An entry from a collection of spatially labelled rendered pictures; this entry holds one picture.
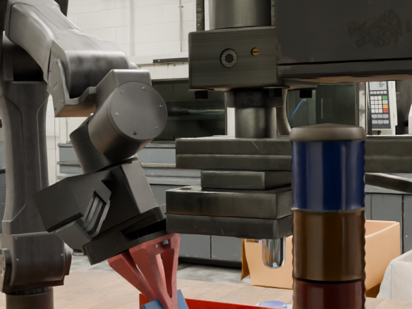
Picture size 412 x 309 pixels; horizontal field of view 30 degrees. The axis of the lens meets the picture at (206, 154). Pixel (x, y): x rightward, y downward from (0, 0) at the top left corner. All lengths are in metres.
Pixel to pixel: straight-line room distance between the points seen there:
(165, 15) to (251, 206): 7.94
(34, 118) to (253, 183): 0.44
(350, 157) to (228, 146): 0.28
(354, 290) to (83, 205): 0.35
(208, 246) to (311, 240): 5.59
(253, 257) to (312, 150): 2.76
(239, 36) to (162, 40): 7.88
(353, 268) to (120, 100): 0.36
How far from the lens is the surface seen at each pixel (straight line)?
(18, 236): 1.00
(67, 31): 0.86
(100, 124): 0.71
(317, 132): 0.38
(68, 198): 0.68
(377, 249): 3.15
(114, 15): 8.86
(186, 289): 1.36
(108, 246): 0.75
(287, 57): 0.60
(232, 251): 5.88
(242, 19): 0.65
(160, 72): 6.15
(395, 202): 5.33
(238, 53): 0.64
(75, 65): 0.77
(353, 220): 0.39
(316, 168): 0.38
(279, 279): 3.09
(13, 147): 1.01
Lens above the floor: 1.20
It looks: 3 degrees down
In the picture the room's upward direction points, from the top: 1 degrees counter-clockwise
